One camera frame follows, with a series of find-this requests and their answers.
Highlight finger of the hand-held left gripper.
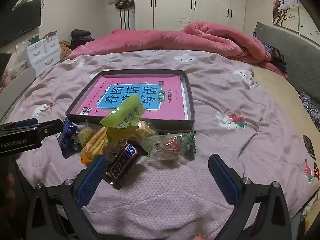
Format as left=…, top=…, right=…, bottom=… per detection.
left=37, top=119, right=64, bottom=140
left=0, top=118, right=38, bottom=131

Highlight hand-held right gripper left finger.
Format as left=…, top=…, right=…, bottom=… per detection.
left=26, top=154, right=109, bottom=240

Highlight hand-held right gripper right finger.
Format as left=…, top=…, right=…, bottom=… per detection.
left=208, top=154, right=293, bottom=240

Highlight blue snack packet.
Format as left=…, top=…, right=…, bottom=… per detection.
left=57, top=117, right=77, bottom=158

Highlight clear cracker packet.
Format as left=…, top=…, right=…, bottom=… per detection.
left=80, top=126, right=109, bottom=164

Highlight brown chocolate bar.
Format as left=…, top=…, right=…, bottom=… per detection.
left=104, top=140, right=148, bottom=190

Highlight clear candy packet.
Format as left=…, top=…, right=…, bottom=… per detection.
left=141, top=134, right=182, bottom=162

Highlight dark shallow box tray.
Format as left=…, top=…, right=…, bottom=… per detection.
left=65, top=70, right=195, bottom=132

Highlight light green snack packet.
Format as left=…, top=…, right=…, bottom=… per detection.
left=100, top=96, right=146, bottom=128

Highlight yellow candy packet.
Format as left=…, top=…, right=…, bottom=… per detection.
left=136, top=120, right=156, bottom=137

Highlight person's left hand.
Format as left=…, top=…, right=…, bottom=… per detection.
left=0, top=154, right=19, bottom=205

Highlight yellow-green chips packet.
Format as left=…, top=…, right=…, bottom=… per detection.
left=104, top=125, right=140, bottom=157

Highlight white drawer unit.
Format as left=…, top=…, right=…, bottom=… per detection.
left=26, top=34, right=61, bottom=77

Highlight pink book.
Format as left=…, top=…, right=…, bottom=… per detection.
left=77, top=77, right=188, bottom=119

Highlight printed mauve bed sheet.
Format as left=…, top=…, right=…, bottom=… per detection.
left=0, top=49, right=320, bottom=240

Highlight yellow knitted blanket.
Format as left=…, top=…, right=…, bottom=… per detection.
left=59, top=40, right=73, bottom=60

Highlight teal box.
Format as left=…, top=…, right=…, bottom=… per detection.
left=27, top=36, right=41, bottom=47

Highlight dark clothes pile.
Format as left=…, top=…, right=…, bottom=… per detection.
left=70, top=29, right=95, bottom=50

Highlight black television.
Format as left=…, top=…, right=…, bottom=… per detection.
left=0, top=0, right=42, bottom=47

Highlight beige bed sheet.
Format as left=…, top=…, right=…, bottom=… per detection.
left=250, top=66, right=313, bottom=130

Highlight dark patterned pillow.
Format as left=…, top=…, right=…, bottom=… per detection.
left=299, top=92, right=320, bottom=132

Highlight colourful folded clothes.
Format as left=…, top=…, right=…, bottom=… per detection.
left=262, top=44, right=287, bottom=73

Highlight pink quilt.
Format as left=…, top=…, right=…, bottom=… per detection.
left=67, top=21, right=288, bottom=80

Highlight grey padded headboard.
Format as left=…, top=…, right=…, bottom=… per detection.
left=252, top=22, right=320, bottom=130

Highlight white wardrobe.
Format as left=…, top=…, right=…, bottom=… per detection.
left=135, top=0, right=247, bottom=33

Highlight tree wall painting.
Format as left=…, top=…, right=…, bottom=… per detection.
left=271, top=0, right=320, bottom=45

